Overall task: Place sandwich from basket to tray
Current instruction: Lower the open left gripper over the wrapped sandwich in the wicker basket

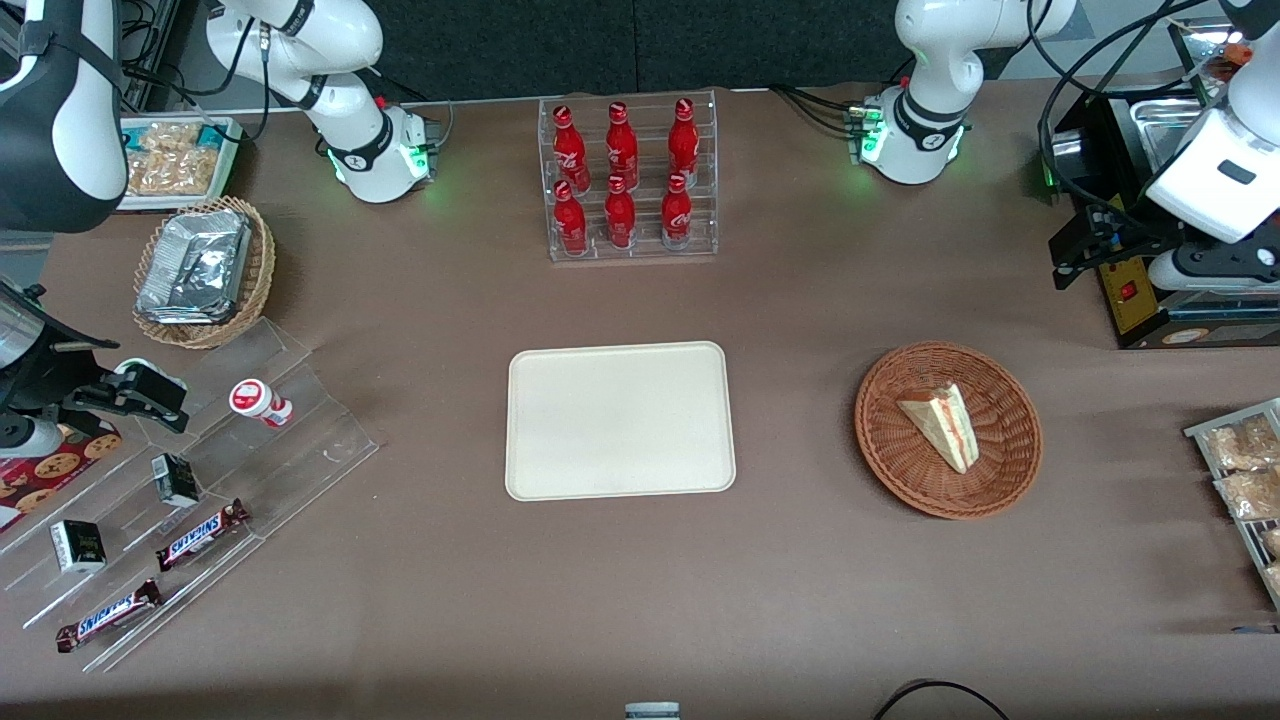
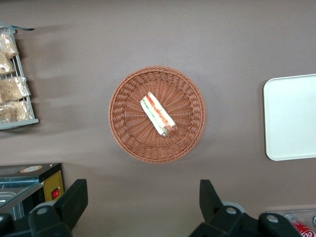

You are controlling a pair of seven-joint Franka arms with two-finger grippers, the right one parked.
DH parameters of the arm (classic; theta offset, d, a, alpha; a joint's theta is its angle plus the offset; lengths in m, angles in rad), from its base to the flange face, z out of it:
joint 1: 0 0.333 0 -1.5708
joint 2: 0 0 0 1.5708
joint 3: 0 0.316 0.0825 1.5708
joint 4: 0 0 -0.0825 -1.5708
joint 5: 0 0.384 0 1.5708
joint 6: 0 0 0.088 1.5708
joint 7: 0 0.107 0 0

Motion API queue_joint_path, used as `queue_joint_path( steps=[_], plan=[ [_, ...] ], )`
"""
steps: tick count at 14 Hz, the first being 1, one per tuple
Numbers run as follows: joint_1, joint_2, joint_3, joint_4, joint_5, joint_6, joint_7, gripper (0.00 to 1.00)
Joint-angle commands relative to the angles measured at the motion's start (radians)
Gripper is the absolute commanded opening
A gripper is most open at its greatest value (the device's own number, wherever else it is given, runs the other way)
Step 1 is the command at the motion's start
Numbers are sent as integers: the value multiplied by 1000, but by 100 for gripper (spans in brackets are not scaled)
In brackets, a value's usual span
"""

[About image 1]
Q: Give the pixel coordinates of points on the clear acrylic stepped display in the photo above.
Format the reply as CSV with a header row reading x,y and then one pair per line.
x,y
320,440

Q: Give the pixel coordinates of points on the triangle sandwich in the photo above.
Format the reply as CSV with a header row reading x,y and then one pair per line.
x,y
945,425

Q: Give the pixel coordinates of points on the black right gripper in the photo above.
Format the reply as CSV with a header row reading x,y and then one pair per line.
x,y
52,371

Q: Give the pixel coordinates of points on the red white yogurt bottle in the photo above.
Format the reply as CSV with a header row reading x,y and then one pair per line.
x,y
258,402

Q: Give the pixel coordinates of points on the clear acrylic bottle rack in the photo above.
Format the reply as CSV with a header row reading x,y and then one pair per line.
x,y
640,250

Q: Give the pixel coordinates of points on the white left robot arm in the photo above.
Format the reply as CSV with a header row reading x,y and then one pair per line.
x,y
935,60

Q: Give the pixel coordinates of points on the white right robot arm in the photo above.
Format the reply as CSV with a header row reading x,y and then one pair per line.
x,y
340,110

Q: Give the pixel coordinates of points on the steel pan in machine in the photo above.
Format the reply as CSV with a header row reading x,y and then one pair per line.
x,y
1175,130

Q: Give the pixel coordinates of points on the clear bag of snacks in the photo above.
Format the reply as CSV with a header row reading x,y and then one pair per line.
x,y
165,135
170,172

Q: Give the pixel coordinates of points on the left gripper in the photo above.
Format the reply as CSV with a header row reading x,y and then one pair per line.
x,y
1128,238

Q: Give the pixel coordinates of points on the silver foil packets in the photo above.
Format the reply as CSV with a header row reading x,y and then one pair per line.
x,y
195,265

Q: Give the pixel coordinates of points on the red cookie box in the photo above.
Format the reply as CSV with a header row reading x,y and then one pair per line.
x,y
50,475

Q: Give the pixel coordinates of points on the clear bag of pastry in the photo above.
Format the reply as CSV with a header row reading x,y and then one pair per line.
x,y
1274,578
1273,543
1240,445
1250,495

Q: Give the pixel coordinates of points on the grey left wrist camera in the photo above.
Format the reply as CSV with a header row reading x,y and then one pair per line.
x,y
1215,268

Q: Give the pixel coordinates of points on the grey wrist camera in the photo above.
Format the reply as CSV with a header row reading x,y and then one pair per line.
x,y
25,438
1215,268

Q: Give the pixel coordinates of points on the cream plastic tray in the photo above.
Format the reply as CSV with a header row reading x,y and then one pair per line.
x,y
620,420

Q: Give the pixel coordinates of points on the white snack tray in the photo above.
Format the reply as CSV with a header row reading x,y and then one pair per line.
x,y
225,150

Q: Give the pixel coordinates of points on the brown snickers bar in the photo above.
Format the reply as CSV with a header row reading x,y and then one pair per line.
x,y
108,615
200,535

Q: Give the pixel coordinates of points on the red cola bottle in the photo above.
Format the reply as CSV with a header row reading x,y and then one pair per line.
x,y
570,225
677,215
621,145
683,140
569,150
620,218

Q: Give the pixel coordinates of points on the small grey white object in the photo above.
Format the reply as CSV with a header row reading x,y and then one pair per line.
x,y
652,711

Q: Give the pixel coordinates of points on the small black carton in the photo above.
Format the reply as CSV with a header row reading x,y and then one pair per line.
x,y
176,480

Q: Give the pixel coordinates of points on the black and white carton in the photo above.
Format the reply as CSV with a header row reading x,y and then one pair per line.
x,y
78,546

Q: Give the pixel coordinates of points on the black countertop machine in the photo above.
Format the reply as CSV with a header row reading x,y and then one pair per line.
x,y
1130,300

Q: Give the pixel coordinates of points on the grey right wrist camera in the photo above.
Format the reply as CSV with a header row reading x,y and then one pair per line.
x,y
25,438

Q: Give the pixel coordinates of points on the metal framed food case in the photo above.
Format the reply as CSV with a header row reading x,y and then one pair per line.
x,y
1205,45

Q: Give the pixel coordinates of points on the light tan wicker basket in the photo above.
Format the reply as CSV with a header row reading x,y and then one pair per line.
x,y
262,270

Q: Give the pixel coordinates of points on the brown round wicker basket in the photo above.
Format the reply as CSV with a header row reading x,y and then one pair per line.
x,y
900,470

